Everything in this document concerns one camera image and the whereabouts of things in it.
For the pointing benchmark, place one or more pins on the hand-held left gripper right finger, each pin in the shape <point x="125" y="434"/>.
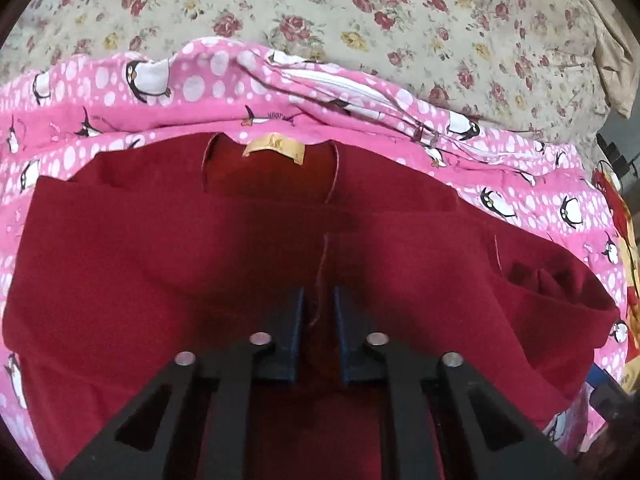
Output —
<point x="341" y="320"/>

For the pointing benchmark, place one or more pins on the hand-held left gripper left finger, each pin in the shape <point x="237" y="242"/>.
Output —
<point x="298" y="320"/>

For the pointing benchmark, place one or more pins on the dark red garment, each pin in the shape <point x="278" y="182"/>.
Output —
<point x="150" y="260"/>

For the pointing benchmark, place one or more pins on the pink penguin print blanket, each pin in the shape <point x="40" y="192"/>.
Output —
<point x="125" y="120"/>

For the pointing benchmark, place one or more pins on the red and yellow printed cloth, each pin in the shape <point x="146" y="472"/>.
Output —
<point x="627" y="240"/>

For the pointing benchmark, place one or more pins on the floral bed sheet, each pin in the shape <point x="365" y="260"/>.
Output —
<point x="350" y="10"/>

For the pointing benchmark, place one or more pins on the black object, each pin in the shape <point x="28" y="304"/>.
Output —
<point x="614" y="157"/>

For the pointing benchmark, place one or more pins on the beige cloth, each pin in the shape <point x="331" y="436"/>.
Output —
<point x="615" y="60"/>

